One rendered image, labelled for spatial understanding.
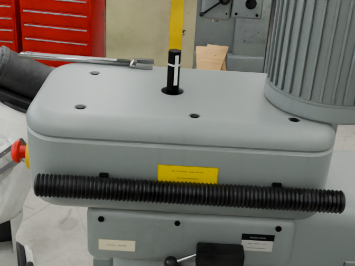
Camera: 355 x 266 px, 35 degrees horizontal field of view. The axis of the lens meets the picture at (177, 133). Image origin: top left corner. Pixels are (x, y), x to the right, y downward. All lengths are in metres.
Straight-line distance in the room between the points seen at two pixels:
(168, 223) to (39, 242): 2.82
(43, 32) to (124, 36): 3.11
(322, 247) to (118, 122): 0.40
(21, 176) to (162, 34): 1.49
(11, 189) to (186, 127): 0.63
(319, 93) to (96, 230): 0.40
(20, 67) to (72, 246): 2.39
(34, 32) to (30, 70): 4.43
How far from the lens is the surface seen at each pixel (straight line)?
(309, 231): 0.93
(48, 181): 0.82
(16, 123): 1.34
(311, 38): 0.82
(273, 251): 0.93
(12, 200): 1.34
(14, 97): 1.37
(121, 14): 2.66
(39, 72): 1.36
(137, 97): 0.87
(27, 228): 3.81
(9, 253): 1.82
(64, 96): 0.88
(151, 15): 2.65
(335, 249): 0.96
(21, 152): 0.99
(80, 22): 5.58
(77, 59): 1.02
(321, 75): 0.83
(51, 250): 3.61
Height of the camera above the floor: 2.23
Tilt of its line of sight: 26 degrees down
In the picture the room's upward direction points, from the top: 4 degrees clockwise
